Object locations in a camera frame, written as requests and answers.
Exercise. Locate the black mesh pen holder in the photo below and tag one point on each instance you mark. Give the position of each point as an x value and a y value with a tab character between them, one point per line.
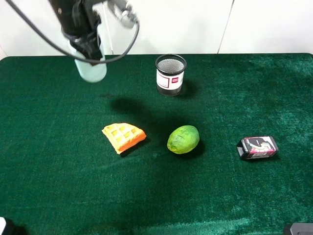
169	74

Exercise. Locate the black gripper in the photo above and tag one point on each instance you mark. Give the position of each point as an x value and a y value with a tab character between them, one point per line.
84	38

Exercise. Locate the green felt table mat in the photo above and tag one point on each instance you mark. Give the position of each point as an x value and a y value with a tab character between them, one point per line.
60	175

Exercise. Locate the black pink gum box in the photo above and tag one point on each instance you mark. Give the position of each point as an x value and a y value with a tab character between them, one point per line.
250	148

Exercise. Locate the yellow waffle piece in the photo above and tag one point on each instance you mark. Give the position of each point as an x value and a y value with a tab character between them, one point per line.
123	136

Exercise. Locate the green lime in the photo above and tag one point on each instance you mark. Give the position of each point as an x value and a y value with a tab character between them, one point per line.
183	140

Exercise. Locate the light blue plastic cup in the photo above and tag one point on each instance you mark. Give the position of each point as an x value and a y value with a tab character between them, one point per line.
90	72

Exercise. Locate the black white device bottom left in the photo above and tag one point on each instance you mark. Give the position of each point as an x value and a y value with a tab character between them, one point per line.
7	226

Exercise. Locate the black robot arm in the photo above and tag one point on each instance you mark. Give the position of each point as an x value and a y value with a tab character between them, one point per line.
75	12

